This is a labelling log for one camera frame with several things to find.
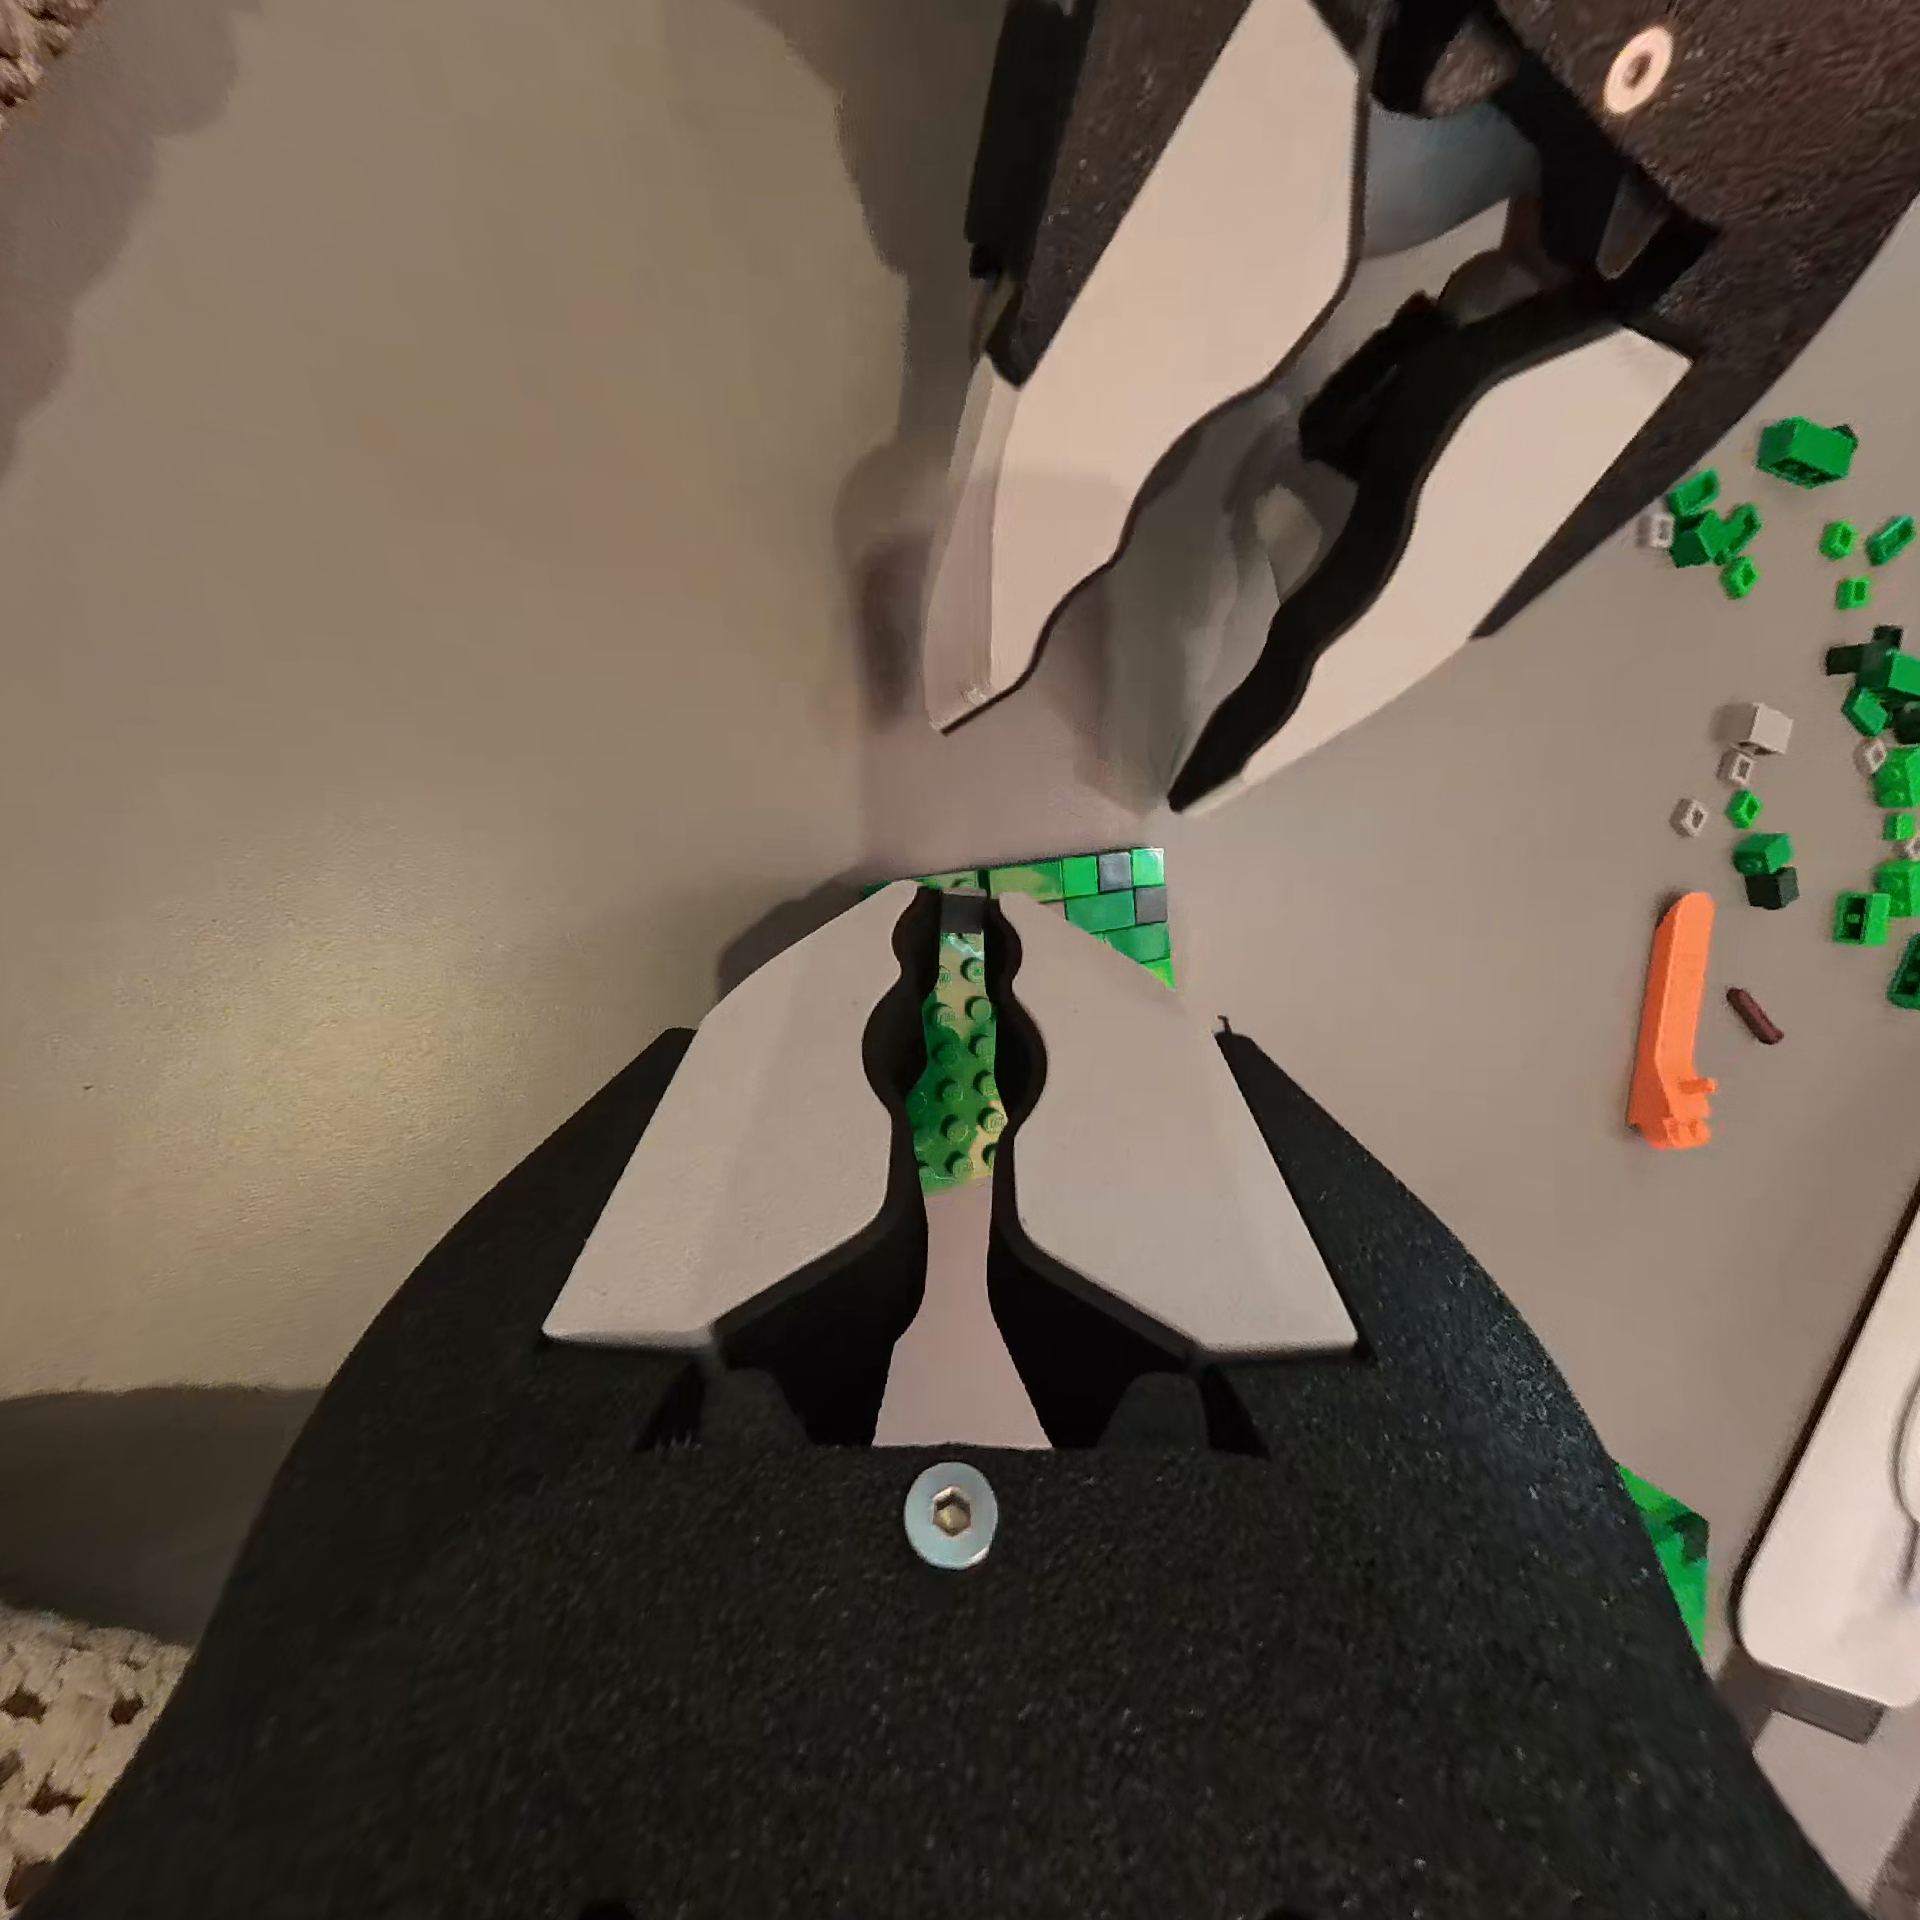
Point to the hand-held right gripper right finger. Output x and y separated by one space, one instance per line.
1169 1185

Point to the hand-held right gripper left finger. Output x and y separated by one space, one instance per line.
751 1140

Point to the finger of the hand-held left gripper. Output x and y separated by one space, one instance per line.
1514 494
1186 269

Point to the pile of loose lego bricks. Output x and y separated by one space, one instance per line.
1807 449

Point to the small brown lego piece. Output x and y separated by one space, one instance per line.
1751 1014

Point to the orange brick separator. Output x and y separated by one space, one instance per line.
1674 1019

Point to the cream knit cloth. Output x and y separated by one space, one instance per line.
75 1755
30 38

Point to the green lego frame structure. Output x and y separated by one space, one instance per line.
1674 1544

